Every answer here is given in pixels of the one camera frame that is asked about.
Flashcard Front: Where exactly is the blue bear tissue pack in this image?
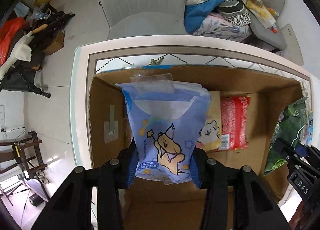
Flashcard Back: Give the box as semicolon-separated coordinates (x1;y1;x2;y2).
117;80;210;185

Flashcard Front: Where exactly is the blue Nestle milk powder sachet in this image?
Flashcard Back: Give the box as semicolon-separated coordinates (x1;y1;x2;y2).
306;112;313;146

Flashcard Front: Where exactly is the grey fabric chair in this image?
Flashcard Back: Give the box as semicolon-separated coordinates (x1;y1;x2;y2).
99;0;187;40

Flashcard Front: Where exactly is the yellow white bag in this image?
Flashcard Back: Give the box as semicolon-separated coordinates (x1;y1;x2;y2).
242;0;279;33

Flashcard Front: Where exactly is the floral pink fabric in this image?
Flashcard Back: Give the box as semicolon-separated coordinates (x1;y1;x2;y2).
193;13;252;42

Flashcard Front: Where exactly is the yellow Vinda tissue pack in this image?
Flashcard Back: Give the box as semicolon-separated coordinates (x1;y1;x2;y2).
196;91;222;152

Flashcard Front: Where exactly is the black tripod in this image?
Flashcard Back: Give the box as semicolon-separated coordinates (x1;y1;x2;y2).
1;67;51;98

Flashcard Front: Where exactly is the white plush toy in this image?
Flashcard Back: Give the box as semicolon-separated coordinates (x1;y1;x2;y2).
1;24;48;80

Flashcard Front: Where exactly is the small brown cardboard box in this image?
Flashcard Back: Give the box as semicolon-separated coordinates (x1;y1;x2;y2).
44;30;65;55

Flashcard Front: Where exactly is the patterned hat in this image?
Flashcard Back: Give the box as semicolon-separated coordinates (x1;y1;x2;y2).
217;0;251;26

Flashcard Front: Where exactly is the grey cushioned chair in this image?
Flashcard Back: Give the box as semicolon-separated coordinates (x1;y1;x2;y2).
247;0;287;52

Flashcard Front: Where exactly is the red snack packet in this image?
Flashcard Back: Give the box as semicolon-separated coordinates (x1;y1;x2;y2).
219;96;251;151

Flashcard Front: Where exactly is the dark wooden stool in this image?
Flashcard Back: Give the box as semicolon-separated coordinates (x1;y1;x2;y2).
1;131;49;201

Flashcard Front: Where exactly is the green snack packet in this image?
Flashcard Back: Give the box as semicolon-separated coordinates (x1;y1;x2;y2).
264;97;308;175

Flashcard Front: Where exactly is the red plastic bag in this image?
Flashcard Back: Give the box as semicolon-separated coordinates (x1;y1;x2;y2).
0;17;25;65

